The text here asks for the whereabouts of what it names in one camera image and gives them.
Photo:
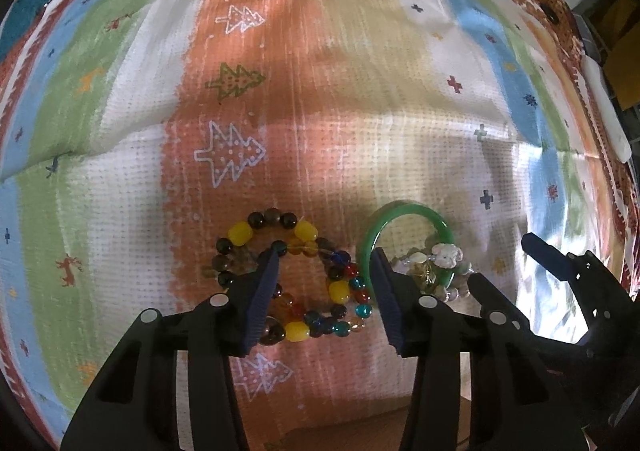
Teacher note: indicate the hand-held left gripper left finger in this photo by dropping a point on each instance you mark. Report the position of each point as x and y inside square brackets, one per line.
[261, 303]

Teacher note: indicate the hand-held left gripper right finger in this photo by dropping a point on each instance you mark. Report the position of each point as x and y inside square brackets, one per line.
[386, 303]

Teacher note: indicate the green jade bangle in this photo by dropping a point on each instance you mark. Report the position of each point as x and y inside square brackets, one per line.
[400, 207]

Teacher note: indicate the colourful printed blanket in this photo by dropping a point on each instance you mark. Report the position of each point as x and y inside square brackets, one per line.
[310, 81]

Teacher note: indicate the white oblong object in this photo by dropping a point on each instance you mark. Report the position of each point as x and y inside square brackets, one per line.
[607, 106]

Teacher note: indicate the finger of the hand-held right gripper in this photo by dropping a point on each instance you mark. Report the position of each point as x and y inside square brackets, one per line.
[547, 257]
[492, 293]

